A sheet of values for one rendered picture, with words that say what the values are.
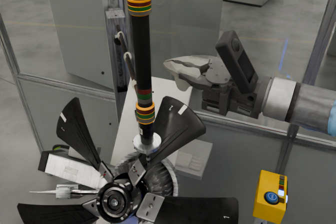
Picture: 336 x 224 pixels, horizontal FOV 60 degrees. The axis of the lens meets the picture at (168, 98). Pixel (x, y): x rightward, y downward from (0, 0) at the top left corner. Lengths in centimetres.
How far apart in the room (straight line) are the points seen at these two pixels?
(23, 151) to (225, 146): 201
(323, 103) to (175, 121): 48
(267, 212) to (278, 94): 70
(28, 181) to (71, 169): 161
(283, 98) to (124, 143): 79
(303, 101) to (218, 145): 116
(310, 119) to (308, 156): 109
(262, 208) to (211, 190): 83
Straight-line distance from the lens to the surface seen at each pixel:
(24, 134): 324
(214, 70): 57
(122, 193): 91
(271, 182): 121
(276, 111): 54
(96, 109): 186
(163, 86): 115
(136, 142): 74
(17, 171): 290
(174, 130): 88
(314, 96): 54
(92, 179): 114
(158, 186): 104
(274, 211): 116
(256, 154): 165
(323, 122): 54
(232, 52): 51
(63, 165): 120
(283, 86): 54
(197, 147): 158
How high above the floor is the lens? 197
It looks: 35 degrees down
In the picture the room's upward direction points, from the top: straight up
